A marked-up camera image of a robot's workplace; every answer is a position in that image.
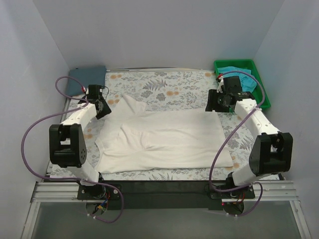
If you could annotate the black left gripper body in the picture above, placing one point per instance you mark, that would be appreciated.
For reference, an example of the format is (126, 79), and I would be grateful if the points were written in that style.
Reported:
(103, 110)

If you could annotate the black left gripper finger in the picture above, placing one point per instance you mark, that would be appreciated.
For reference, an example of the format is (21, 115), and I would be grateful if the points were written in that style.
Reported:
(105, 109)
(100, 115)

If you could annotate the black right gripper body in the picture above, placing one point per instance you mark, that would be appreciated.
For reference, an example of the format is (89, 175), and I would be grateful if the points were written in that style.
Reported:
(211, 101)

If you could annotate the white t shirt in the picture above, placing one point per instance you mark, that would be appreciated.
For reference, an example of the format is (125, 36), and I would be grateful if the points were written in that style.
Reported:
(134, 139)

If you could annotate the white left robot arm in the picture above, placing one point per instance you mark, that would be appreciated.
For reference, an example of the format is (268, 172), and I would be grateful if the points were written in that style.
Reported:
(67, 147)

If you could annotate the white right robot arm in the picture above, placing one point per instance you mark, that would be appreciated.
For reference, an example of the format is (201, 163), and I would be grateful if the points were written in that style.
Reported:
(272, 149)

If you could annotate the folded dark teal t shirt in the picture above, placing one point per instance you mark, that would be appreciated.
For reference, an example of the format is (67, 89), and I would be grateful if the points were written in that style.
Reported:
(86, 76)

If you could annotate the light blue t shirt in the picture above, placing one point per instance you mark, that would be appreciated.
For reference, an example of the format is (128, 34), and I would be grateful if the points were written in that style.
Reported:
(247, 83)

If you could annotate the green plastic bin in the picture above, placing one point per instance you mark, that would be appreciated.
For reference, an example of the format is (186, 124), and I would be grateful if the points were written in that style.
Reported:
(259, 91)

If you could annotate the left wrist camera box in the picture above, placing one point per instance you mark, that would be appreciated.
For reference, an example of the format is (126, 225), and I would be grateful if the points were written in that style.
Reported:
(85, 91)

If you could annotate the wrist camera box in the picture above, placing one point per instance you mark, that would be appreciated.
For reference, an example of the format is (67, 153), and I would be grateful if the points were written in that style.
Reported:
(85, 91)
(219, 79)

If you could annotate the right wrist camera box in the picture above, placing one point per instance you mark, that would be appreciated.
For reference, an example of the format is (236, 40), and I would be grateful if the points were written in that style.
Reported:
(219, 79)

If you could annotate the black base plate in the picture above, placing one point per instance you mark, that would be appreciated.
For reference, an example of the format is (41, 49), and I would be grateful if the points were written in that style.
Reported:
(175, 195)

